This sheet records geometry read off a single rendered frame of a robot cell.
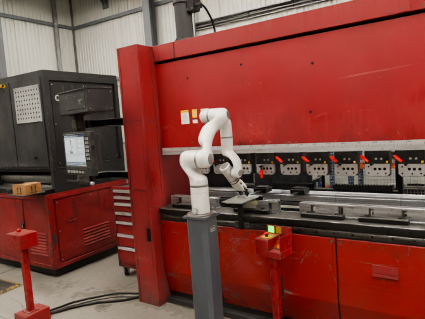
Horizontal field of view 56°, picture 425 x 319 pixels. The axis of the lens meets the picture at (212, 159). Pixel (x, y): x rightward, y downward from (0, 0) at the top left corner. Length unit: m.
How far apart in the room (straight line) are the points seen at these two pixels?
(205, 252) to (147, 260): 1.17
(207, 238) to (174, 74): 1.54
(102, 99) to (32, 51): 7.29
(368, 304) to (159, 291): 1.78
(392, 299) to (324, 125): 1.19
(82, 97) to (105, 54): 7.19
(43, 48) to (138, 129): 7.48
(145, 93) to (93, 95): 0.44
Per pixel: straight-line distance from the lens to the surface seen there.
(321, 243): 2.87
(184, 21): 3.58
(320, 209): 2.94
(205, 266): 2.64
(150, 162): 3.49
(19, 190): 4.58
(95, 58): 10.79
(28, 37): 10.60
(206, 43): 3.29
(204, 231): 2.57
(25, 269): 3.77
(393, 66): 2.73
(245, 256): 3.17
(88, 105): 3.31
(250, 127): 3.06
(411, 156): 2.72
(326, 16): 2.87
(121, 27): 10.16
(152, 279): 3.73
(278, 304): 2.95
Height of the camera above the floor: 1.59
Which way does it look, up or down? 5 degrees down
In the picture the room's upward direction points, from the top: 4 degrees counter-clockwise
